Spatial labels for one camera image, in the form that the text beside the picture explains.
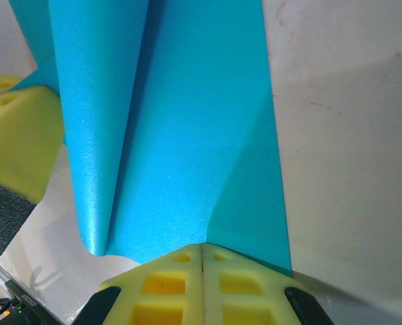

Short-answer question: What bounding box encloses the blue paper sheet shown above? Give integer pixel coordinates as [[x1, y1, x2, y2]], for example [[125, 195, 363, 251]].
[[9, 0, 295, 275]]

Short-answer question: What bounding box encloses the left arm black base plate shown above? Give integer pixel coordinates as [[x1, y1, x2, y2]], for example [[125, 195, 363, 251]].
[[3, 279, 64, 325]]

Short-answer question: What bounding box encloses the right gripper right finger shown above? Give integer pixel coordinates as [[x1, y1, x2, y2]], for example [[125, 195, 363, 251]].
[[203, 244, 336, 325]]

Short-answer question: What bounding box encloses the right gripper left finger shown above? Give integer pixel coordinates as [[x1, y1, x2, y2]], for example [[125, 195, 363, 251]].
[[74, 243, 205, 325]]

